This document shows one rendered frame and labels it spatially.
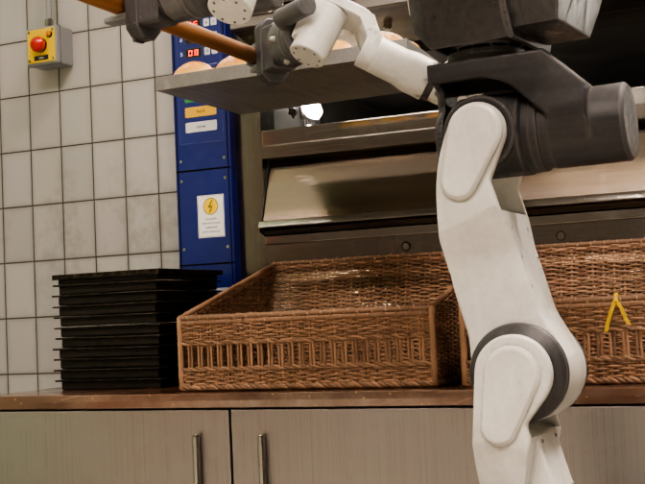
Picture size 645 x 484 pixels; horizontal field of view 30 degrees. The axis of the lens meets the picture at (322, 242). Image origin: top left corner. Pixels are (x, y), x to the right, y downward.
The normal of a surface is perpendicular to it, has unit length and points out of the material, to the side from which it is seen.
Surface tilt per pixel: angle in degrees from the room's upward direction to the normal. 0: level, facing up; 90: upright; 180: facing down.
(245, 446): 90
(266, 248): 90
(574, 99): 90
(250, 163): 90
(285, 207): 70
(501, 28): 123
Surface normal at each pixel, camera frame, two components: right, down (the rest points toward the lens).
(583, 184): -0.41, -0.37
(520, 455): -0.46, 0.38
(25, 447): -0.42, -0.04
